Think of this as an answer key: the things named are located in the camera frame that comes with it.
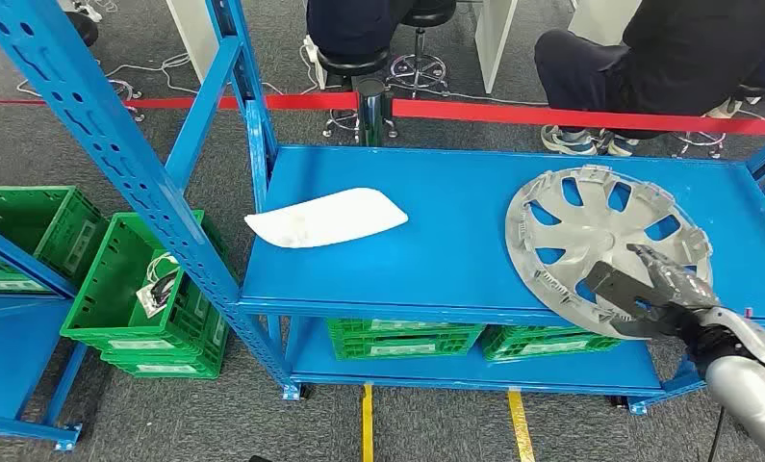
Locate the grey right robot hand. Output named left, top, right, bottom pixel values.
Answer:
left=584, top=243, right=722, bottom=343

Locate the silver wheel hubcap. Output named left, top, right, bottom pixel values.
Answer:
left=504, top=164, right=715, bottom=341

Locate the blue metal shelf rack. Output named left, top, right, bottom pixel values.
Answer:
left=0, top=0, right=765, bottom=416
left=0, top=217, right=90, bottom=452

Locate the white curved plastic part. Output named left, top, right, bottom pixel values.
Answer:
left=243, top=186, right=410, bottom=250

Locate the black stool chrome base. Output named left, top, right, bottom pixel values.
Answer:
left=317, top=47, right=400, bottom=142
left=670, top=83, right=765, bottom=161
left=385, top=0, right=458, bottom=98
left=63, top=9, right=146, bottom=123

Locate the red barrier tape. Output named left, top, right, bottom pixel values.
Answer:
left=0, top=90, right=765, bottom=137

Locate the person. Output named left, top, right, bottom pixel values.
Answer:
left=533, top=0, right=765, bottom=158
left=305, top=0, right=417, bottom=65

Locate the white desk panel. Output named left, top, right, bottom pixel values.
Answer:
left=567, top=0, right=645, bottom=47
left=473, top=0, right=521, bottom=95
left=165, top=0, right=220, bottom=84

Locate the white power strip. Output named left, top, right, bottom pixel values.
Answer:
left=302, top=35, right=327, bottom=90

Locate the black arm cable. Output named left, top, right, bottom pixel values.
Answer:
left=706, top=407, right=725, bottom=462

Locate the black barrier stanchion post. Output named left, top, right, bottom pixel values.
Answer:
left=355, top=76, right=395, bottom=148

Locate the white and black cable bundle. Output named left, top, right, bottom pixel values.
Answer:
left=135, top=250, right=183, bottom=321

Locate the white floor cable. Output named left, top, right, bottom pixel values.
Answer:
left=14, top=52, right=195, bottom=98

